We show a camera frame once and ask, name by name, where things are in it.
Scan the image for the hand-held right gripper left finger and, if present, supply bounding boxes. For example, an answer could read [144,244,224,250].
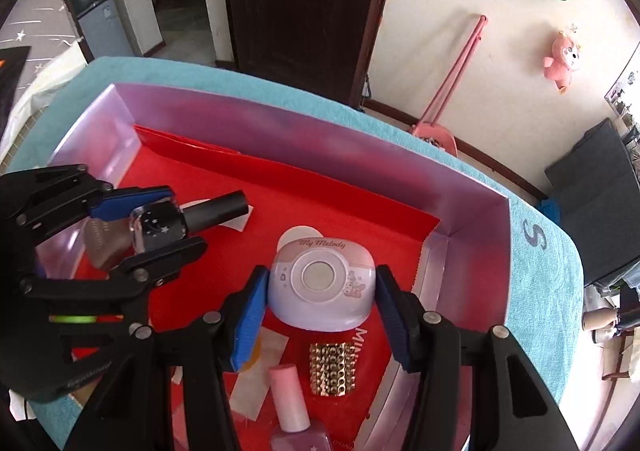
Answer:
[65,265,271,451]

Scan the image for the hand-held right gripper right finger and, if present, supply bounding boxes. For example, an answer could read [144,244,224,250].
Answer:
[375,265,576,451]

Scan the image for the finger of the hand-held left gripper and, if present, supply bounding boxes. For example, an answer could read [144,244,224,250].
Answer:
[20,237,208,304]
[10,164,177,232]

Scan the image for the brown compact case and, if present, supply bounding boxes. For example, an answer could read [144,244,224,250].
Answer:
[82,220,138,272]

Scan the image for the black perfume bottle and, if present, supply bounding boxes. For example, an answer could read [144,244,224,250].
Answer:
[129,190,250,254]

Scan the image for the gold studded cylinder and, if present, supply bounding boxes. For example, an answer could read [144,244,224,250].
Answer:
[307,341,362,397]

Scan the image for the pink round device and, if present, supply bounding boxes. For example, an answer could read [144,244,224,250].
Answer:
[267,226,377,333]

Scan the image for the pink nail polish bottle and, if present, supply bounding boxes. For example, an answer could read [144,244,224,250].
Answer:
[267,363,333,451]

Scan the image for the purple cardboard box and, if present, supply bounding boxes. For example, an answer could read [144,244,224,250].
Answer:
[35,83,511,451]

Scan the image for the grey cabinet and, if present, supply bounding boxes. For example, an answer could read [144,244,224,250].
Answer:
[75,0,133,64]

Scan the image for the pink dustpan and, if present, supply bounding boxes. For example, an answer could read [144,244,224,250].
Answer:
[407,15,490,156]

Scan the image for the dark covered table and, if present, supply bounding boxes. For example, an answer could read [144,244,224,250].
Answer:
[544,118,640,287]

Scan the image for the dark wooden door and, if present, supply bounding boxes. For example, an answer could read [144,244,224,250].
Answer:
[220,0,401,106]

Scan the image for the pink plush toy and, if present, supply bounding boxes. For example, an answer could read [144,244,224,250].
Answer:
[542,28,583,92]

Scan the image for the wall mirror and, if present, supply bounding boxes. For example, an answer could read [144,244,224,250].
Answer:
[604,41,640,124]

